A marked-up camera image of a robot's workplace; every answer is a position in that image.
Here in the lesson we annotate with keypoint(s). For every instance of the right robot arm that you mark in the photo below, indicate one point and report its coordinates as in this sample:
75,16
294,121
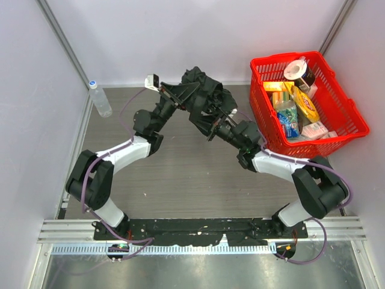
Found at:
320,189

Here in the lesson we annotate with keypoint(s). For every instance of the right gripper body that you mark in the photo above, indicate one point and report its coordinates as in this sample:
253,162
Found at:
216,126

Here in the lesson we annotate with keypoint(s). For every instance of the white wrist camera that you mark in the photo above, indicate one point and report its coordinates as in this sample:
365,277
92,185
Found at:
233,112
152,82

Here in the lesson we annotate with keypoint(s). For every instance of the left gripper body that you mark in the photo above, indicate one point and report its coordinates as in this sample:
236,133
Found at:
168,94

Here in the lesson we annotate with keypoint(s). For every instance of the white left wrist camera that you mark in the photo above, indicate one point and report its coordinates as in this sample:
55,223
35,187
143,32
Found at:
152,82

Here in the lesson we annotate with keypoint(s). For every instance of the black folding umbrella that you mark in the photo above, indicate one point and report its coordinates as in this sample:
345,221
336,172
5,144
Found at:
211,98

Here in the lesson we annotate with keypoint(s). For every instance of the pink white box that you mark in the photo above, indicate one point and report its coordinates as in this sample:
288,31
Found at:
314,131

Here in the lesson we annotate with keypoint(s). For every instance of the white slotted cable duct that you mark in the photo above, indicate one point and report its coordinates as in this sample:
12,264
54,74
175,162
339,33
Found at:
114,249

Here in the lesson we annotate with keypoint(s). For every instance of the blue green snack packet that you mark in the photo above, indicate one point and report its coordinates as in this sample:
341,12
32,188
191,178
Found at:
289,122

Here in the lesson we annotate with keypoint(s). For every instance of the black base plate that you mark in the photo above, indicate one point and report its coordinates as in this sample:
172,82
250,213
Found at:
201,232

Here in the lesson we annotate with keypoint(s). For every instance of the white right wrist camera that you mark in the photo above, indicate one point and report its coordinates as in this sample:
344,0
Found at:
233,112

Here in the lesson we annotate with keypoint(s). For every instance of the yellow snack bag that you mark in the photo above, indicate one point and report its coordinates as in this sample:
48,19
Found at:
305,104

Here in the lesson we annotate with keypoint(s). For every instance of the red plastic basket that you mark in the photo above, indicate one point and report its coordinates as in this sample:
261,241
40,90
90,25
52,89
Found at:
338,113

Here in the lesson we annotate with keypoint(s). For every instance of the clear plastic bottle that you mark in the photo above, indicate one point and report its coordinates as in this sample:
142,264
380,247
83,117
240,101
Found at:
99,99

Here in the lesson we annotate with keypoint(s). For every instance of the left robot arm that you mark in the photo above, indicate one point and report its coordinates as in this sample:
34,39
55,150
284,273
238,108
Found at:
90,181

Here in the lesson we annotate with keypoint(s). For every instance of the yellow box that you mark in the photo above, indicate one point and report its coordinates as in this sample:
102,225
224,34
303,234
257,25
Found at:
276,86

